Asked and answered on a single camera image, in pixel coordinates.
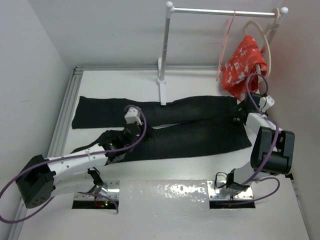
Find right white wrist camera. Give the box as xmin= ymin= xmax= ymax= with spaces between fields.
xmin=259 ymin=95 xmax=275 ymax=113

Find metal base plate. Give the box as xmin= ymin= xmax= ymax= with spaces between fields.
xmin=207 ymin=180 xmax=254 ymax=202
xmin=73 ymin=180 xmax=120 ymax=201

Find aluminium frame rail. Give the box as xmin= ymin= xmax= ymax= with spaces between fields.
xmin=9 ymin=67 xmax=221 ymax=240

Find wooden hanger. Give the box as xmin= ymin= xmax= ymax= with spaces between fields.
xmin=244 ymin=8 xmax=281 ymax=78

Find red patterned cloth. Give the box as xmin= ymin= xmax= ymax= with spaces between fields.
xmin=221 ymin=35 xmax=269 ymax=102

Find white clothes rack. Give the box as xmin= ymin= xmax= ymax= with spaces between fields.
xmin=156 ymin=1 xmax=289 ymax=106

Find pink wire hanger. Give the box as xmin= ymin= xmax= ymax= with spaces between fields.
xmin=216 ymin=10 xmax=236 ymax=81

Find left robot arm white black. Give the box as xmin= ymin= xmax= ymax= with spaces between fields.
xmin=15 ymin=122 xmax=153 ymax=209

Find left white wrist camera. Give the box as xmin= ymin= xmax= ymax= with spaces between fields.
xmin=124 ymin=105 xmax=142 ymax=125

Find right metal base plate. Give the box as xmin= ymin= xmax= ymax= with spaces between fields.
xmin=207 ymin=180 xmax=254 ymax=202

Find black trousers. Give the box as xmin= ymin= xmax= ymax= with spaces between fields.
xmin=71 ymin=95 xmax=252 ymax=162

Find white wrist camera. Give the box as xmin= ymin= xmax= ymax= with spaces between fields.
xmin=259 ymin=95 xmax=275 ymax=113
xmin=124 ymin=105 xmax=142 ymax=125

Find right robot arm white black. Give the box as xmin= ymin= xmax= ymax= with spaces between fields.
xmin=214 ymin=93 xmax=295 ymax=196

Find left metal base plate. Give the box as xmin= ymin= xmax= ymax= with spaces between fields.
xmin=73 ymin=180 xmax=120 ymax=201

